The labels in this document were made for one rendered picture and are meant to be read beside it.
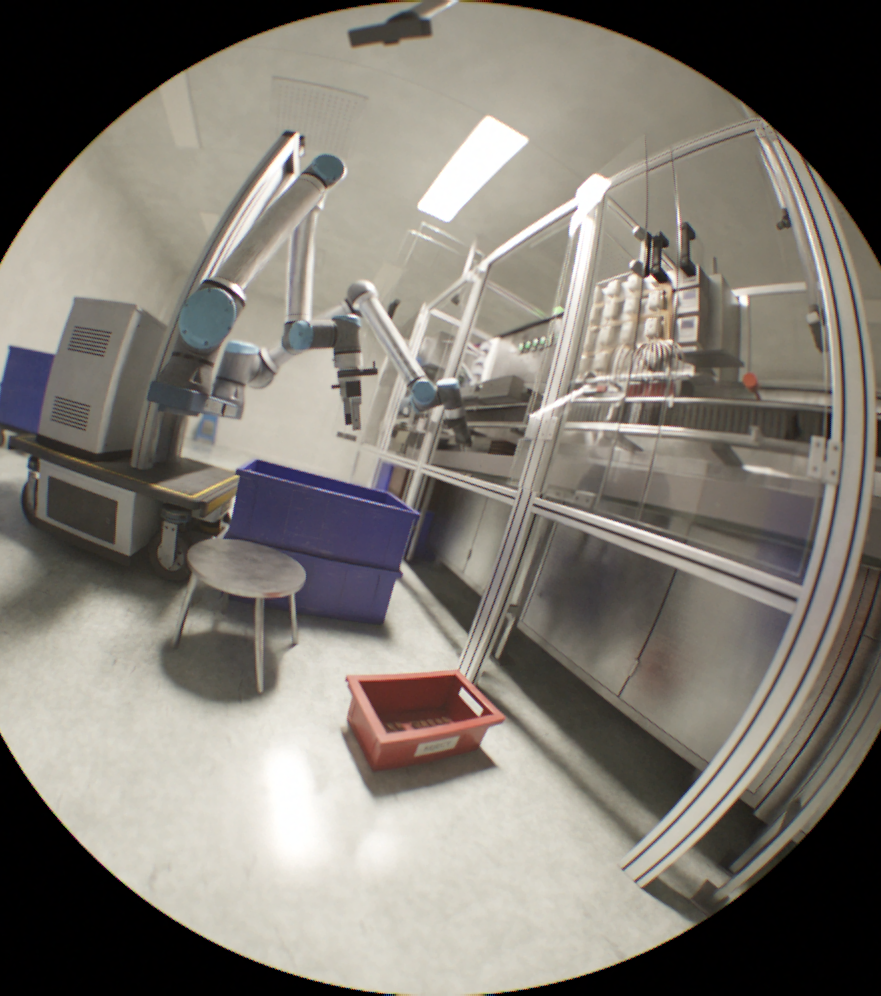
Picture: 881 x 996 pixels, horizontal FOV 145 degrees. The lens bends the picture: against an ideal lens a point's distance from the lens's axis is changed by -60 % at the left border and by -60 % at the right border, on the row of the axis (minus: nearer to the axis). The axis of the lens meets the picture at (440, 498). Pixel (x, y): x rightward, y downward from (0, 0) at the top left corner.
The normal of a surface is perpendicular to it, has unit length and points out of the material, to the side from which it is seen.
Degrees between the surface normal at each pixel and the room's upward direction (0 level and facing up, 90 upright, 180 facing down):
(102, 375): 90
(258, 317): 90
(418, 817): 0
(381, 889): 0
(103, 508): 90
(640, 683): 90
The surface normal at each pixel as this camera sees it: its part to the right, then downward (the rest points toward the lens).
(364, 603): 0.38, 0.18
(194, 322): 0.62, 0.33
